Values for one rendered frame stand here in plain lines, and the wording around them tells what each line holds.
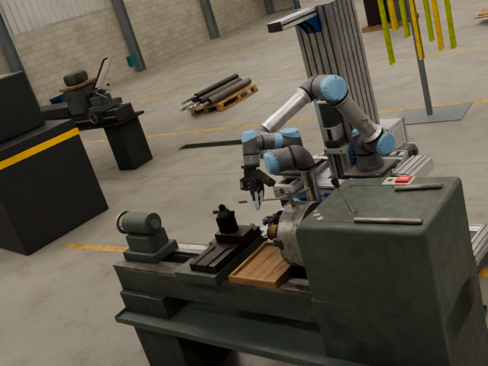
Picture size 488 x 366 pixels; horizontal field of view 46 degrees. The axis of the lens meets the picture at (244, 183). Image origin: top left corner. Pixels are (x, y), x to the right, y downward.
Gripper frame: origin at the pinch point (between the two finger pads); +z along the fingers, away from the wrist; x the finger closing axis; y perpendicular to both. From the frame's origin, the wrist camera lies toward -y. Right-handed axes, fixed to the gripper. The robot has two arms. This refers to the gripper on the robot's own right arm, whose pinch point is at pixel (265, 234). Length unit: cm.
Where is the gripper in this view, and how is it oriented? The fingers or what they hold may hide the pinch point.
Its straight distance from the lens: 288.7
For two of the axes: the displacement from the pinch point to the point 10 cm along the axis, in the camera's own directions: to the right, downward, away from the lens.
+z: -5.7, 4.4, -7.0
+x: -2.8, -9.0, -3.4
